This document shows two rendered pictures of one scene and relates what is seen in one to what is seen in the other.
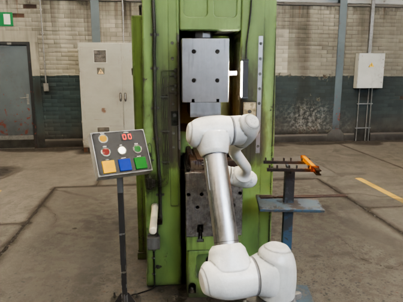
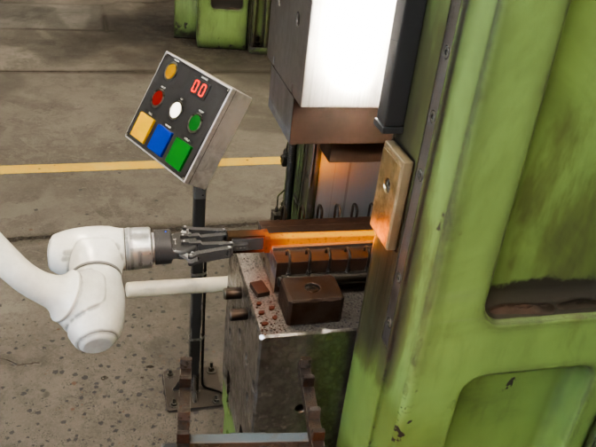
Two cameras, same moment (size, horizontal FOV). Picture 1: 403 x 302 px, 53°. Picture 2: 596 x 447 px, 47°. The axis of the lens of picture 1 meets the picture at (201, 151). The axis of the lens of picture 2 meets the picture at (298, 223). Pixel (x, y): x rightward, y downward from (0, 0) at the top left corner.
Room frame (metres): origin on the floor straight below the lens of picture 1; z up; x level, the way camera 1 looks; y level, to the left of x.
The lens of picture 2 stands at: (2.38, -1.34, 1.82)
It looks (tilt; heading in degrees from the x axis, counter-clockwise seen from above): 30 degrees down; 78
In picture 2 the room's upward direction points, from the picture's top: 7 degrees clockwise
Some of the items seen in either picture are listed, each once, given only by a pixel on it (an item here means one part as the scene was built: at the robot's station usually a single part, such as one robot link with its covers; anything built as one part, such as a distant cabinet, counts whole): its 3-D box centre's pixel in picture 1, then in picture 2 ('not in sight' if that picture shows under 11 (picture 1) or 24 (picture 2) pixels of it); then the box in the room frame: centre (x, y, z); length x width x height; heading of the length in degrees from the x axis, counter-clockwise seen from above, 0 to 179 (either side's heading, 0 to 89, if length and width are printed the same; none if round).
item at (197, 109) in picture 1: (202, 106); (376, 103); (2.81, -0.01, 1.32); 0.42 x 0.20 x 0.10; 5
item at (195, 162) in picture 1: (202, 157); (352, 247); (2.81, -0.01, 0.96); 0.42 x 0.20 x 0.09; 5
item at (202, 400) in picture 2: (123, 298); (193, 380); (2.47, 0.53, 0.05); 0.22 x 0.22 x 0.09; 5
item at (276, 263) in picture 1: (274, 269); not in sight; (1.51, -0.30, 0.77); 0.18 x 0.16 x 0.22; 105
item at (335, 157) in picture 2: not in sight; (392, 141); (2.85, -0.03, 1.24); 0.30 x 0.07 x 0.06; 5
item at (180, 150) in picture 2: (140, 163); (179, 154); (2.41, 0.38, 1.01); 0.07 x 0.05 x 0.07; 120
